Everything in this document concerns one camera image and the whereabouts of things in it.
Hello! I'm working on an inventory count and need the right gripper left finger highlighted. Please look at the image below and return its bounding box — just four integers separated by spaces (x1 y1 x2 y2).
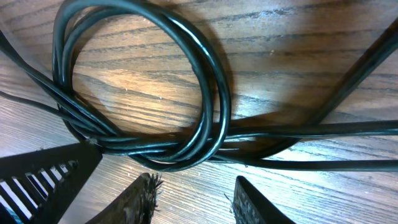
86 173 163 224

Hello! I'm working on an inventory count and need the black cable bundle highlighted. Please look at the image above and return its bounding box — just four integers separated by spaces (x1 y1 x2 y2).
0 0 398 172

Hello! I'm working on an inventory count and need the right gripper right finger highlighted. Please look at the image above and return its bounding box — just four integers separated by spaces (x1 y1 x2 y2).
232 175 295 224

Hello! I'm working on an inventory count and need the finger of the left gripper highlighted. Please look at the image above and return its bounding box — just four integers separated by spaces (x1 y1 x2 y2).
1 143 102 223

